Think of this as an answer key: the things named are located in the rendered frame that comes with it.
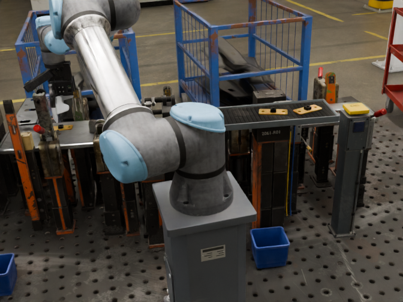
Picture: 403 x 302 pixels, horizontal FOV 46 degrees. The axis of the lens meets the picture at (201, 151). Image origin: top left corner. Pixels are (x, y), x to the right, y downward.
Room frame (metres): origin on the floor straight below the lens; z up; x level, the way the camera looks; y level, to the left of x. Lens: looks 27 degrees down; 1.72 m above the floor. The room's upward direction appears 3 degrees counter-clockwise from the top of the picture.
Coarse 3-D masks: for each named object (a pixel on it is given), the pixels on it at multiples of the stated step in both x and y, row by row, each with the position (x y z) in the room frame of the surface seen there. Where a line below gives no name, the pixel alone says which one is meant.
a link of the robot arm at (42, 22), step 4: (44, 16) 1.64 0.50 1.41; (48, 16) 1.63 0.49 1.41; (36, 20) 1.60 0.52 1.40; (40, 20) 1.59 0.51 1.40; (44, 20) 1.59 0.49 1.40; (48, 20) 1.59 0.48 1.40; (36, 24) 1.60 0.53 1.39; (40, 24) 1.59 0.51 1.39; (44, 24) 1.59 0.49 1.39; (48, 24) 1.59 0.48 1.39; (36, 28) 1.60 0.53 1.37; (40, 28) 1.59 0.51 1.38; (40, 32) 1.58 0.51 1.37; (40, 36) 1.57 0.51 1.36; (40, 40) 1.59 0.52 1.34; (40, 44) 1.60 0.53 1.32; (40, 48) 1.61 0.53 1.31; (44, 48) 1.59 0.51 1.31; (44, 52) 1.59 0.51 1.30; (48, 52) 1.59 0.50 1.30
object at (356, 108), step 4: (344, 104) 1.35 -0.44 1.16; (348, 104) 1.34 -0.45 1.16; (352, 104) 1.34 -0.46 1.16; (356, 104) 1.34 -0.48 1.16; (360, 104) 1.34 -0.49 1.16; (344, 108) 1.33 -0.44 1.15; (348, 108) 1.31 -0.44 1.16; (352, 108) 1.31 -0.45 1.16; (356, 108) 1.31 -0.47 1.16; (360, 108) 1.31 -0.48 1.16; (364, 108) 1.31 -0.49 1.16; (348, 112) 1.30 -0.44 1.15; (352, 112) 1.29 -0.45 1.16; (356, 112) 1.29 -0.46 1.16; (360, 112) 1.29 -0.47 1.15; (364, 112) 1.30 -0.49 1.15; (368, 112) 1.30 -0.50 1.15
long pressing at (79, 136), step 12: (336, 108) 1.69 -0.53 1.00; (84, 120) 1.69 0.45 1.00; (96, 120) 1.68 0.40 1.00; (36, 132) 1.59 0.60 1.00; (60, 132) 1.58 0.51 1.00; (72, 132) 1.58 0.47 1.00; (84, 132) 1.57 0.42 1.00; (0, 144) 1.51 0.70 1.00; (12, 144) 1.50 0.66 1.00; (36, 144) 1.49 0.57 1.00; (60, 144) 1.48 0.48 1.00; (72, 144) 1.48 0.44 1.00; (84, 144) 1.48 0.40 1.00
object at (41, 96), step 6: (42, 90) 1.44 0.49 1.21; (36, 96) 1.40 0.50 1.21; (42, 96) 1.40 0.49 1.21; (36, 102) 1.40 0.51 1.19; (42, 102) 1.40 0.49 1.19; (36, 108) 1.40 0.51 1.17; (42, 108) 1.41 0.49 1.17; (48, 108) 1.42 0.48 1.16; (42, 114) 1.41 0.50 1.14; (48, 114) 1.41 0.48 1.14; (42, 120) 1.41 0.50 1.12; (48, 120) 1.41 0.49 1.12; (42, 126) 1.41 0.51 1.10; (48, 126) 1.42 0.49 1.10; (54, 138) 1.42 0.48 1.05
